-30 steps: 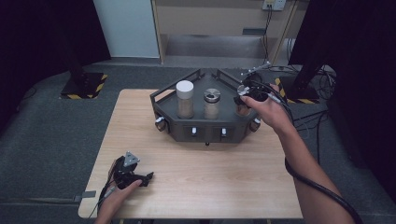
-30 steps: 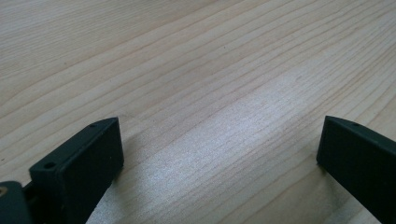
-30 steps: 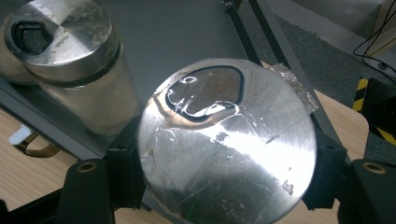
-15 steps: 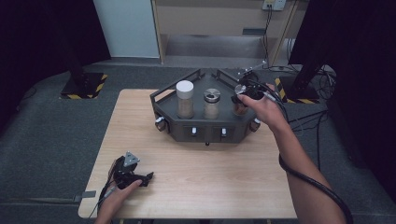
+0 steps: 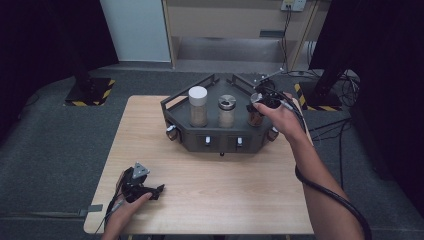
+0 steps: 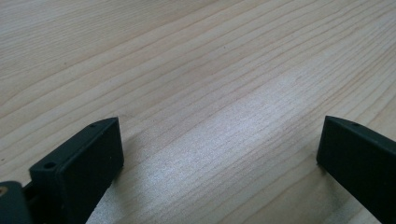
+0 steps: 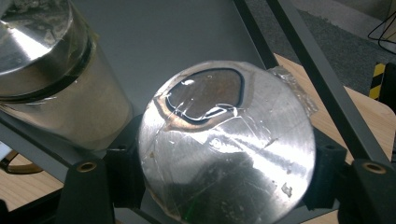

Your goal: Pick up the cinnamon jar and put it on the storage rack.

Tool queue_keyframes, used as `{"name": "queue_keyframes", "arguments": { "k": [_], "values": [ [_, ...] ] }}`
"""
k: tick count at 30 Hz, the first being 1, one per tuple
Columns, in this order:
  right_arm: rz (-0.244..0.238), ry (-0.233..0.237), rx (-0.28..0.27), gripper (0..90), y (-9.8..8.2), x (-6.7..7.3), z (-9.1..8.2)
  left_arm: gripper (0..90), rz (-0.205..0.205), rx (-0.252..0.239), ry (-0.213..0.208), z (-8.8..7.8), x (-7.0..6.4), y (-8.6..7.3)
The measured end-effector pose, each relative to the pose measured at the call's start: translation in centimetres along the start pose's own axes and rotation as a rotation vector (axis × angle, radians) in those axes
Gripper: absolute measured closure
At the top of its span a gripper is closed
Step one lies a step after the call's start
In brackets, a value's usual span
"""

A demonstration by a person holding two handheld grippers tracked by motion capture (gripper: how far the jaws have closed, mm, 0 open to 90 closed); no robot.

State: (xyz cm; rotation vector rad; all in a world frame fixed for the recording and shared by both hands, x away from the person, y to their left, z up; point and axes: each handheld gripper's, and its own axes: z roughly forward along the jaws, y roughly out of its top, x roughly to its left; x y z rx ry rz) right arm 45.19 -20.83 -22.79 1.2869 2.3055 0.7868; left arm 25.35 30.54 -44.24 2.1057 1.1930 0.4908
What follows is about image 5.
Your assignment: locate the dark grey corner rack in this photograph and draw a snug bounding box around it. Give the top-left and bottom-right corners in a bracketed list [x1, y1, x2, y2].
[160, 73, 288, 157]

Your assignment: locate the black power cable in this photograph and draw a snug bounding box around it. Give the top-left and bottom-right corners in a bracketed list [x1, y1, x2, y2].
[280, 8, 292, 73]

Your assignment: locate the person's left hand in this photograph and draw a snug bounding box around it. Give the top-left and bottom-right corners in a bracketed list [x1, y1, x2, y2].
[103, 192, 153, 232]

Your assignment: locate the right hand-held gripper cable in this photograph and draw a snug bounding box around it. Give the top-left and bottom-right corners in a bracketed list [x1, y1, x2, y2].
[264, 85, 373, 240]

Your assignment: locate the black curtain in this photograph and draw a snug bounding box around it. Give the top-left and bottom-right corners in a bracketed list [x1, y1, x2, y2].
[309, 0, 424, 208]
[0, 0, 120, 148]

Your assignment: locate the beige wooden cabinet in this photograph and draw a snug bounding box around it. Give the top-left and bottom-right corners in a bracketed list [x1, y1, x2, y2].
[162, 0, 321, 73]

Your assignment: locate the silver lid pale spice jar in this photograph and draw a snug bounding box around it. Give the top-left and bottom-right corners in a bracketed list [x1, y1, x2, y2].
[217, 94, 237, 129]

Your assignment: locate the black cable bundle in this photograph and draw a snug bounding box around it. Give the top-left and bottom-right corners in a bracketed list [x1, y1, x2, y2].
[338, 69, 362, 108]

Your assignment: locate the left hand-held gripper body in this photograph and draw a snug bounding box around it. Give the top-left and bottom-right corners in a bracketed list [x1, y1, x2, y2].
[120, 162, 158, 204]

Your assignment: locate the black stand with striped base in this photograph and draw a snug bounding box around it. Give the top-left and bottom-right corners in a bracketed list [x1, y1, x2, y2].
[294, 63, 351, 112]
[64, 49, 116, 107]

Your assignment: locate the white wall power socket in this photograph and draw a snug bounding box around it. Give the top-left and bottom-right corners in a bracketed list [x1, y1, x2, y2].
[280, 0, 307, 12]

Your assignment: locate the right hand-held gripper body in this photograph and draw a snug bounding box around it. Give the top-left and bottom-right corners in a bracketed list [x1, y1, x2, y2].
[252, 68, 285, 110]

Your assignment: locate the person's right hand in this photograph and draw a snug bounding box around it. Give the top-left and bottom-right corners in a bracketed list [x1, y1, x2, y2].
[252, 93, 307, 144]

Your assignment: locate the hand-held gripper cable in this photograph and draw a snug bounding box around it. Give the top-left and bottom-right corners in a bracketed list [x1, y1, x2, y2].
[94, 196, 126, 240]
[264, 85, 373, 240]

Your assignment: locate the white lid spice jar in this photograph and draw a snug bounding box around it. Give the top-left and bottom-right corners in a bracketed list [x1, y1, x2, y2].
[188, 85, 209, 128]

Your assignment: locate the white panel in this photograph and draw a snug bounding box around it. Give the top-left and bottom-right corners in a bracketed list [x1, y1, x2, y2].
[99, 0, 172, 63]

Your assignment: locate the left hand-held gripper cable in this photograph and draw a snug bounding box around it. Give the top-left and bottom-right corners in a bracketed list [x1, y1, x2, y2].
[94, 196, 126, 240]

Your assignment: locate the grey tape strip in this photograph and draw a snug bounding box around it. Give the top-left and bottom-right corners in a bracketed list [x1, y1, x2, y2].
[79, 204, 104, 217]

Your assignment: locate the black floor cable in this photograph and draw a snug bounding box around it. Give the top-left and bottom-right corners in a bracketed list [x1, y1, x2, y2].
[308, 118, 352, 191]

